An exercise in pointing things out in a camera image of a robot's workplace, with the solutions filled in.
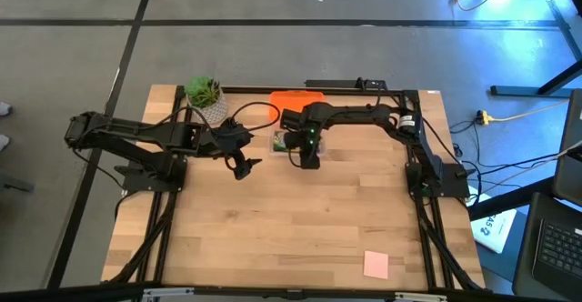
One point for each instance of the green printed small pack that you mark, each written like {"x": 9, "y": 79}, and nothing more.
{"x": 278, "y": 140}

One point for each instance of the black table edge beam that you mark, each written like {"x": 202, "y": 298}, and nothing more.
{"x": 91, "y": 293}

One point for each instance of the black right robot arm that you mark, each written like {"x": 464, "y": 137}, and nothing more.
{"x": 354, "y": 112}

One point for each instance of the black aluminium table frame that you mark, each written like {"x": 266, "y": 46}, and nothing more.
{"x": 245, "y": 90}

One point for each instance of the plant in triangle-patterned pot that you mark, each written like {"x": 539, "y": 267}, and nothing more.
{"x": 205, "y": 93}

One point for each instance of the white printed cardboard box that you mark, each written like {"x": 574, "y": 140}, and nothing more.
{"x": 493, "y": 224}

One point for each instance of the pink sticky note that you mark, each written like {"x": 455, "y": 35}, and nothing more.
{"x": 376, "y": 264}

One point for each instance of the dark grey laptop lid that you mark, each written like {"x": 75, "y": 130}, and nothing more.
{"x": 570, "y": 156}

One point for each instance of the orange plastic lid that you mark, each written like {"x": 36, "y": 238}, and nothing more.
{"x": 291, "y": 97}

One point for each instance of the person's shoe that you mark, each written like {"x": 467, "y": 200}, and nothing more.
{"x": 3, "y": 108}
{"x": 3, "y": 143}

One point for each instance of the translucent plastic box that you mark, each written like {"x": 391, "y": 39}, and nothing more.
{"x": 272, "y": 154}

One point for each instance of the black desk leg frame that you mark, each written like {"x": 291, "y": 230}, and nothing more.
{"x": 514, "y": 91}

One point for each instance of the black desk crossbar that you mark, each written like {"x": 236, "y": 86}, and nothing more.
{"x": 509, "y": 199}

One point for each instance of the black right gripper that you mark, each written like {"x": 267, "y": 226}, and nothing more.
{"x": 309, "y": 154}

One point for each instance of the black power strip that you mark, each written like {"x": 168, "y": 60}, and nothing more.
{"x": 336, "y": 83}

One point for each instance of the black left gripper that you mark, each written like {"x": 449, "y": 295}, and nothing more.
{"x": 227, "y": 140}

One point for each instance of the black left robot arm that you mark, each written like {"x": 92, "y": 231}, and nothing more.
{"x": 136, "y": 129}

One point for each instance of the black laptop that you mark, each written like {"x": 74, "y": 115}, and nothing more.
{"x": 559, "y": 247}

